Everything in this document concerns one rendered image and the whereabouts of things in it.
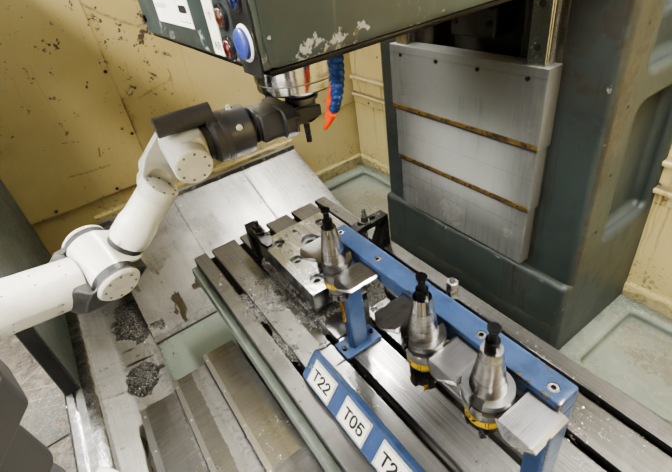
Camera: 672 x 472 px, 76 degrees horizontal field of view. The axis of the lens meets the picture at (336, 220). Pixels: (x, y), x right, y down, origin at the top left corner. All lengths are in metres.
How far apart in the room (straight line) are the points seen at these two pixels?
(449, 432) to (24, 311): 0.75
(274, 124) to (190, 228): 1.09
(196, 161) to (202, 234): 1.07
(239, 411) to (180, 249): 0.80
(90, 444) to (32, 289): 0.52
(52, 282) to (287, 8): 0.59
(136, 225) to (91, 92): 0.99
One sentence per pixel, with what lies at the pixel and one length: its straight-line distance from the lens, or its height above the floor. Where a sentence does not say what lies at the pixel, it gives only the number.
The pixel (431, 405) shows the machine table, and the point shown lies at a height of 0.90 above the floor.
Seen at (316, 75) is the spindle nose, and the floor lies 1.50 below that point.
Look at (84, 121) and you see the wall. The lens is 1.78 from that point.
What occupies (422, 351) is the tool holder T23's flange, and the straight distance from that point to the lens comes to 0.61.
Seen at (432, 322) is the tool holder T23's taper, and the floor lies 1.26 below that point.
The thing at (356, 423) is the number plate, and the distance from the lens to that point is 0.89.
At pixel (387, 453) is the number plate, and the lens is 0.85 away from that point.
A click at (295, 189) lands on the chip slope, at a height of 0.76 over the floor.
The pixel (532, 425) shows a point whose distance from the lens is 0.58.
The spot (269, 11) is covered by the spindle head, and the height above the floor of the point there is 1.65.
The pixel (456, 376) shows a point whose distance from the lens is 0.60.
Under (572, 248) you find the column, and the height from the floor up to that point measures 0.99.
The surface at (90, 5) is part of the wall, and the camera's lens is 1.74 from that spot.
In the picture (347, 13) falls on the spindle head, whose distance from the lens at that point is 0.49.
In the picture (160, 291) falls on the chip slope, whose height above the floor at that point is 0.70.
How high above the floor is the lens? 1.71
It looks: 34 degrees down
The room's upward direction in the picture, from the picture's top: 9 degrees counter-clockwise
